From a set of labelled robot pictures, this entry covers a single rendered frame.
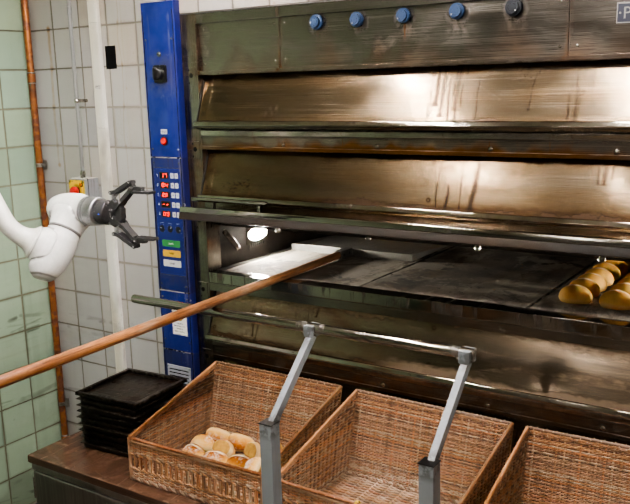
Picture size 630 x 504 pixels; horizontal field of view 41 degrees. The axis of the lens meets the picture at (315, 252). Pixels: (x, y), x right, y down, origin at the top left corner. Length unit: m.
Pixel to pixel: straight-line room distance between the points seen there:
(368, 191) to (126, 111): 1.09
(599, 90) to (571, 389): 0.83
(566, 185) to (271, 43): 1.08
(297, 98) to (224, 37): 0.37
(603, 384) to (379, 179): 0.90
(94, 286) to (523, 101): 1.95
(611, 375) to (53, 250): 1.65
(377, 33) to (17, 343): 2.01
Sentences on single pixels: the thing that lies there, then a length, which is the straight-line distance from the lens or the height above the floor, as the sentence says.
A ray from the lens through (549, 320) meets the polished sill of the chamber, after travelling 2.48.
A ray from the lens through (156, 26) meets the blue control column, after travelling 3.11.
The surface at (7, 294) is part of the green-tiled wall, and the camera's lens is 3.64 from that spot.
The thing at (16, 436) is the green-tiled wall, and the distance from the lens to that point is 3.81.
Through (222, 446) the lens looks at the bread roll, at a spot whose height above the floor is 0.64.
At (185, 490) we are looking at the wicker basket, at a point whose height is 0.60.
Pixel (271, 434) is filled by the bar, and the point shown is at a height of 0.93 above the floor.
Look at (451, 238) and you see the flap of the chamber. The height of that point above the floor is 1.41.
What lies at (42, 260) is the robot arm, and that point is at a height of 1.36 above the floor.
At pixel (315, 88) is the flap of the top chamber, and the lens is 2.74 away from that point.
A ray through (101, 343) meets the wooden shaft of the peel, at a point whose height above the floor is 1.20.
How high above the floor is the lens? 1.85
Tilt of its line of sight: 11 degrees down
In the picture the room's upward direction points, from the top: 2 degrees counter-clockwise
